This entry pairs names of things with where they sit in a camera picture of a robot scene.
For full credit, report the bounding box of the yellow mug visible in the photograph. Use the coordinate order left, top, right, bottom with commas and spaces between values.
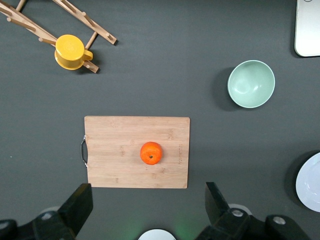
54, 34, 94, 71

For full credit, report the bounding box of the white round plate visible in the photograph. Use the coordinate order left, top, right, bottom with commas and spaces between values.
295, 152, 320, 213

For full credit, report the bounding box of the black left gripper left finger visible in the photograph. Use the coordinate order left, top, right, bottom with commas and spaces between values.
32, 183, 94, 240

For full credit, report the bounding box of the cream bear print tray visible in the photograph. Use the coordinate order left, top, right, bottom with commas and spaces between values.
294, 0, 320, 58

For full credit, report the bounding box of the wooden cup drying rack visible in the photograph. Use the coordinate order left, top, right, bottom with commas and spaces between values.
0, 0, 118, 74

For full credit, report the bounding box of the wooden cutting board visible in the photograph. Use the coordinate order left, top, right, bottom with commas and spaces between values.
80, 115, 191, 190

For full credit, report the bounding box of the orange fruit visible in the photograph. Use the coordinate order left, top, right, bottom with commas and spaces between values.
139, 141, 163, 166

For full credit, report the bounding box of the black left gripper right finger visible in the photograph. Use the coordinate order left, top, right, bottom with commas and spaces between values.
194, 181, 251, 240

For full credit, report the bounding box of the pale green bowl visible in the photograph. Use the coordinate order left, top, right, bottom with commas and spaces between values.
227, 59, 276, 109

